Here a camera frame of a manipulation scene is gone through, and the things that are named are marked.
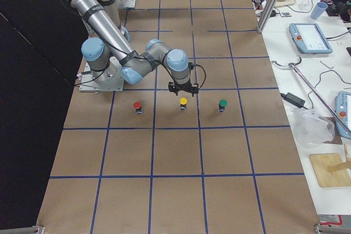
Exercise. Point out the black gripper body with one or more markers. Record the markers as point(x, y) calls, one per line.
point(182, 87)

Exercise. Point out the yellow push button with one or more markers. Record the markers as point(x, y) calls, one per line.
point(183, 103)

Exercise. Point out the green push button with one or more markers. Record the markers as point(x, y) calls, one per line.
point(222, 105)

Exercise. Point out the red push button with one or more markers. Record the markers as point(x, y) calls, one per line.
point(138, 107)

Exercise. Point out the black power adapter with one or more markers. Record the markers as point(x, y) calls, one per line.
point(292, 99)

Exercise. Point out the metal cane rod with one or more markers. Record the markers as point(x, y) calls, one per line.
point(293, 65)

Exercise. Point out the clear plastic bag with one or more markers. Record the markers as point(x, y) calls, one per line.
point(310, 129)

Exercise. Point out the blue teach pendant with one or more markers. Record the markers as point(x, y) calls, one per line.
point(309, 38)

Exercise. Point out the wooden board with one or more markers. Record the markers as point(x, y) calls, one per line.
point(330, 170)

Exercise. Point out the blue plastic cup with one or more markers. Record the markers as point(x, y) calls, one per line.
point(319, 8)

